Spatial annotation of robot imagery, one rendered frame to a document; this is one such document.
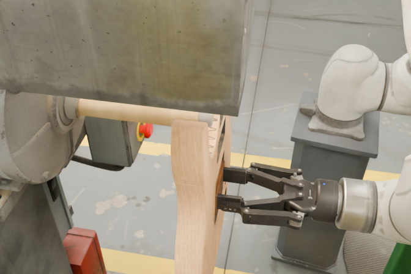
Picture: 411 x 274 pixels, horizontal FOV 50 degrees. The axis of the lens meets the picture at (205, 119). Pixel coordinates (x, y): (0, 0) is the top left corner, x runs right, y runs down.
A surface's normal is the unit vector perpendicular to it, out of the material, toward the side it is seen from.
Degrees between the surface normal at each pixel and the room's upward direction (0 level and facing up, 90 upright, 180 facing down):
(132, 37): 90
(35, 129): 89
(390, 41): 0
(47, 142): 93
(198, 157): 81
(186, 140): 72
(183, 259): 67
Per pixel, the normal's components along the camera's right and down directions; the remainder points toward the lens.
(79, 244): 0.00, -0.78
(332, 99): -0.70, 0.45
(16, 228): 0.98, 0.11
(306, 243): -0.31, 0.60
